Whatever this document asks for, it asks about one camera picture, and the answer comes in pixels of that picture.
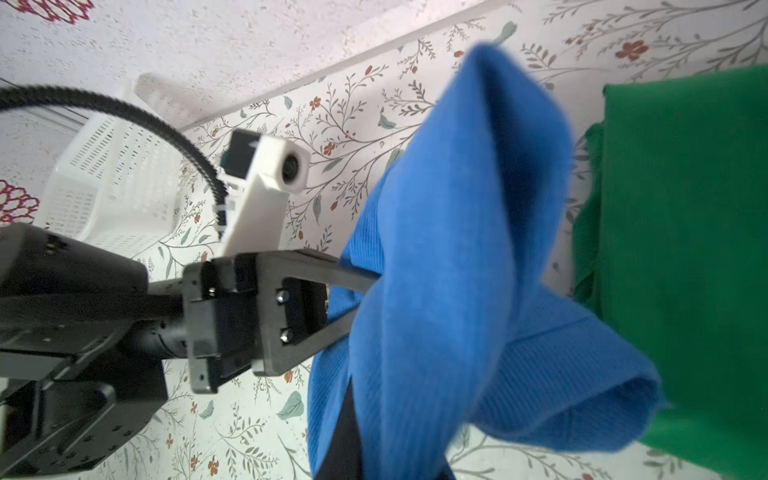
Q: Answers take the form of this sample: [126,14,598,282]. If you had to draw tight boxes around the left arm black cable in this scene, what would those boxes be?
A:
[0,85,230,208]

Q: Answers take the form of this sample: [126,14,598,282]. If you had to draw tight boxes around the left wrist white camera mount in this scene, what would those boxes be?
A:
[218,129,311,257]

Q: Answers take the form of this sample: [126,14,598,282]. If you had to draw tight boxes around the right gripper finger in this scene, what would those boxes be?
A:
[315,382,364,480]

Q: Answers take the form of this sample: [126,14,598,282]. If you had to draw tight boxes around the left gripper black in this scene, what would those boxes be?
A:
[1,224,257,477]

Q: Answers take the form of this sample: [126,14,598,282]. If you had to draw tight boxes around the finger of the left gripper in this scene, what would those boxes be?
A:
[251,249,379,377]

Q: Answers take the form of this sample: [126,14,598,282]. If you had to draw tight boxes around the white plastic laundry basket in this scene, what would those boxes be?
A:
[33,112,190,258]

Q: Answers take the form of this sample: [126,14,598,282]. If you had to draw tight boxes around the green tank top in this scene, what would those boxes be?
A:
[573,65,767,479]

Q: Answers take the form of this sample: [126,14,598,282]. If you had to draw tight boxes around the blue tank top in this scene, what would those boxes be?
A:
[307,44,663,479]

